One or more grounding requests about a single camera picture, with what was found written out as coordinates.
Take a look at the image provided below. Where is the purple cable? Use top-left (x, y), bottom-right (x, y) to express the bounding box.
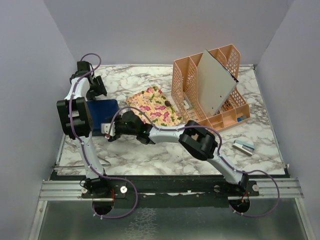
top-left (109, 106), bottom-right (281, 218)
top-left (68, 52), bottom-right (139, 220)

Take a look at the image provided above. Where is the grey board in organizer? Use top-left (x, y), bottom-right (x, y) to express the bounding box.
top-left (197, 50), bottom-right (239, 117)

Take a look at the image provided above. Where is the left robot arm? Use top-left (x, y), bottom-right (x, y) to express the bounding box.
top-left (56, 70), bottom-right (111, 198)

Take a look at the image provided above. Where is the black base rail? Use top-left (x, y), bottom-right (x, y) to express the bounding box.
top-left (81, 175), bottom-right (259, 209)

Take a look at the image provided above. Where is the peach plastic desk organizer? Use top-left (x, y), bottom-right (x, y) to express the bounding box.
top-left (171, 44), bottom-right (251, 131)

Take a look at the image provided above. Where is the dark oval chocolate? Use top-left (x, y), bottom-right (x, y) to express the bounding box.
top-left (164, 100), bottom-right (172, 107)

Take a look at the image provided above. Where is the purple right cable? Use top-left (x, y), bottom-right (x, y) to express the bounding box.
top-left (109, 106), bottom-right (281, 218)

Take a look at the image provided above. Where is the blue box lid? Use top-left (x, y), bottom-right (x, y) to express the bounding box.
top-left (87, 99), bottom-right (120, 130)

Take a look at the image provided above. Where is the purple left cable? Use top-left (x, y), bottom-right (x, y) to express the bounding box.
top-left (68, 52), bottom-right (139, 220)

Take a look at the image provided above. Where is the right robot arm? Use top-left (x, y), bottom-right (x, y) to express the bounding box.
top-left (109, 110), bottom-right (249, 196)

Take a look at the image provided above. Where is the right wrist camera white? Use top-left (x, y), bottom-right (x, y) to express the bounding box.
top-left (100, 123), bottom-right (116, 139)

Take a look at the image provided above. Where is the floral serving tray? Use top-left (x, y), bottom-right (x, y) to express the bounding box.
top-left (125, 85), bottom-right (183, 127)

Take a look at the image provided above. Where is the stapler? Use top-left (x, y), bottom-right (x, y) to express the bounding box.
top-left (232, 139), bottom-right (255, 156)

